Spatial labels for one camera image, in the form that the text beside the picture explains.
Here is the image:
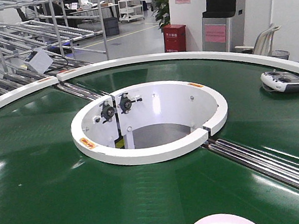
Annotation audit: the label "white grey remote controller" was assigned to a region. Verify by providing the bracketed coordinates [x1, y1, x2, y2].
[261, 71, 299, 93]

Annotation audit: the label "grey control box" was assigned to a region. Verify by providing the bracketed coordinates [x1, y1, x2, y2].
[24, 48, 53, 74]

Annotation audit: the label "white outer conveyor rim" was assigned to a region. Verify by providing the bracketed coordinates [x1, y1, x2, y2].
[0, 51, 299, 108]

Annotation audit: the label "steel conveyor rollers left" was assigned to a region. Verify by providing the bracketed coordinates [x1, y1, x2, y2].
[56, 82, 104, 102]

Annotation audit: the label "grey mesh waste bin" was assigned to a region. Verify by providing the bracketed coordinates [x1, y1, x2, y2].
[271, 50, 290, 60]

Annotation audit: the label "green potted plant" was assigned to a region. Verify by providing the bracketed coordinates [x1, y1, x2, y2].
[153, 0, 170, 31]

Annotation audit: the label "white plastic chair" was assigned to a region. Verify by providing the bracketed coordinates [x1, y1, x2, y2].
[235, 24, 281, 56]

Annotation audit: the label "dark plastic crate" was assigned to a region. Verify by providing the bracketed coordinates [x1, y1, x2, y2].
[103, 17, 120, 36]

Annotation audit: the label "steel conveyor rollers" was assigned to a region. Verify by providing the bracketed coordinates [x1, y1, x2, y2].
[56, 82, 104, 102]
[201, 138, 299, 190]

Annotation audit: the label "metal roller rack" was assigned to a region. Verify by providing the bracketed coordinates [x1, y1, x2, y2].
[0, 0, 105, 96]

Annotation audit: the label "black silver water dispenser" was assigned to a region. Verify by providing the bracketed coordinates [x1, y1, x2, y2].
[202, 0, 236, 52]

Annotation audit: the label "steel conveyor rollers right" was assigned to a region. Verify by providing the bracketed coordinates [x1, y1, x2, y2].
[201, 138, 299, 190]

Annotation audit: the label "red fire extinguisher box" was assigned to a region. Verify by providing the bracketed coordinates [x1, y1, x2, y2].
[163, 24, 187, 53]

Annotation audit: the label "green conveyor belt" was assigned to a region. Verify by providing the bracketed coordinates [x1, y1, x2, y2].
[0, 59, 299, 224]

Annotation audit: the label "white shelf cart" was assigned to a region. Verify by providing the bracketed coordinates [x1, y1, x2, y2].
[118, 0, 144, 22]

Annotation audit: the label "white inner conveyor ring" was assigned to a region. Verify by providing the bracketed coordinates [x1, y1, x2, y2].
[66, 72, 234, 174]

